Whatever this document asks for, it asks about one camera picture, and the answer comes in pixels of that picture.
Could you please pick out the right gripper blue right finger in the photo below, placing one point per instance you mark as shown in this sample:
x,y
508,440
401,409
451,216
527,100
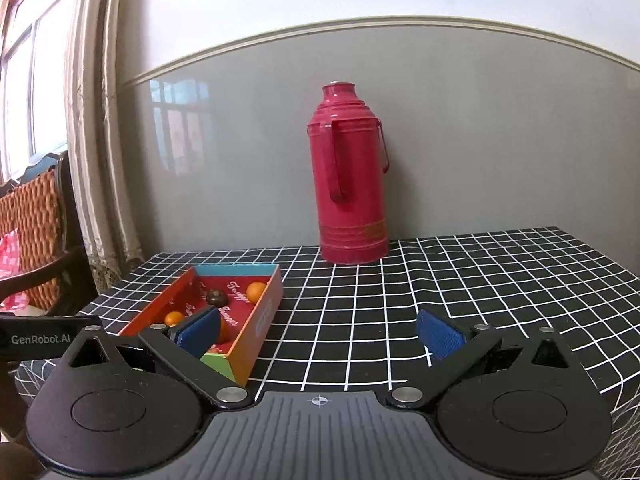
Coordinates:
x,y
457,350

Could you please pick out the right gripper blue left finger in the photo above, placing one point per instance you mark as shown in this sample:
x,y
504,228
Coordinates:
x,y
180,349

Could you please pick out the red thermos flask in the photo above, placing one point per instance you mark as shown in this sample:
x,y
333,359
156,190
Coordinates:
x,y
349,160

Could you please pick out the pink plastic bag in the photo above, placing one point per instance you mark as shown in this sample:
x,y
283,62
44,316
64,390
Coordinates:
x,y
10,261

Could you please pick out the wicker wooden chair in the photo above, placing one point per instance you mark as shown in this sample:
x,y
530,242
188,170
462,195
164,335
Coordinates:
x,y
55,270

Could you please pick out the dark mangosteen left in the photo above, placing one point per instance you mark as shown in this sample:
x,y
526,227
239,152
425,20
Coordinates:
x,y
216,298

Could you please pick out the small orange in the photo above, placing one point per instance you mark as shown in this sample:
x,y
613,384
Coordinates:
x,y
254,291
174,318

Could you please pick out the large front orange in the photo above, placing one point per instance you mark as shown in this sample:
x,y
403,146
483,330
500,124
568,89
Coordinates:
x,y
228,330

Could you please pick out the beige curtain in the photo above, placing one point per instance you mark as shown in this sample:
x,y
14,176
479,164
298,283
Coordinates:
x,y
94,145

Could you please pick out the colourful cardboard box tray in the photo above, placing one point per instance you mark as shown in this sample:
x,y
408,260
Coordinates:
x,y
186,294

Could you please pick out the black white checked tablecloth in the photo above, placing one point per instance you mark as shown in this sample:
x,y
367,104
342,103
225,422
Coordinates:
x,y
506,355

